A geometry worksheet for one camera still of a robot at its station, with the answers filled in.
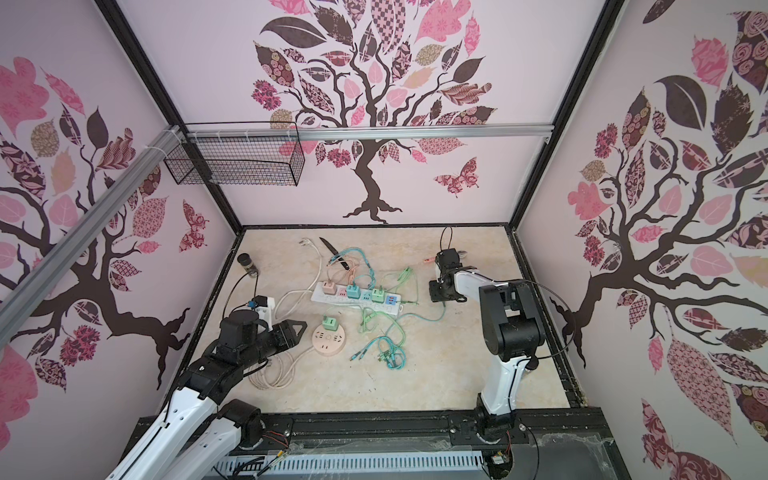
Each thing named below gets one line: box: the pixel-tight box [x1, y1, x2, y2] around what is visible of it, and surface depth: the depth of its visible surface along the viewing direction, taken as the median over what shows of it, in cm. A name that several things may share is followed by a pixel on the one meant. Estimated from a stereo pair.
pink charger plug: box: [323, 281, 337, 295], surface depth 97 cm
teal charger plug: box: [346, 284, 361, 299], surface depth 96 cm
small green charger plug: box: [322, 314, 339, 332], surface depth 87 cm
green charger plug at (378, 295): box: [372, 285, 385, 303], surface depth 94 cm
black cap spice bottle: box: [237, 252, 259, 278], surface depth 102 cm
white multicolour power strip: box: [311, 282, 403, 315], surface depth 97 cm
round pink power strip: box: [312, 324, 346, 356], surface depth 89 cm
